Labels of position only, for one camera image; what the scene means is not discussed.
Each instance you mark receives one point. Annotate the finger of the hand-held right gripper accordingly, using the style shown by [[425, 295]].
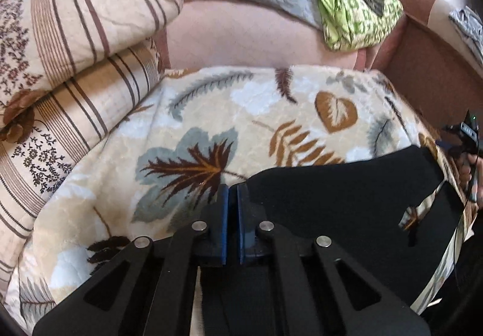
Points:
[[445, 145]]

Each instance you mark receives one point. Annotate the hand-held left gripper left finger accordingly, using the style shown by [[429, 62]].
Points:
[[224, 222]]

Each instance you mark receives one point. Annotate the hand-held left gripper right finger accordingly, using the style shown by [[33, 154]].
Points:
[[241, 222]]

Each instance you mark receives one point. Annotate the black pants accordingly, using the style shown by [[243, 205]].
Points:
[[339, 207]]

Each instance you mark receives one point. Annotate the person's right hand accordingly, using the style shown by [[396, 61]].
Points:
[[469, 173]]

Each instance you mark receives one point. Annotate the grey crumpled cloth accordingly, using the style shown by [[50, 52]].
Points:
[[468, 30]]

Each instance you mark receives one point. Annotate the leaf printed blanket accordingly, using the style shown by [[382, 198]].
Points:
[[226, 113]]

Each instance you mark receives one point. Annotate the green patterned cloth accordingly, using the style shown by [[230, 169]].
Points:
[[351, 18]]

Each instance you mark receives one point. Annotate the pink brown sofa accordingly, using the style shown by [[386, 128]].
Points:
[[245, 34]]

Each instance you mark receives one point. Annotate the striped floral quilt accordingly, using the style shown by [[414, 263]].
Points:
[[94, 18]]

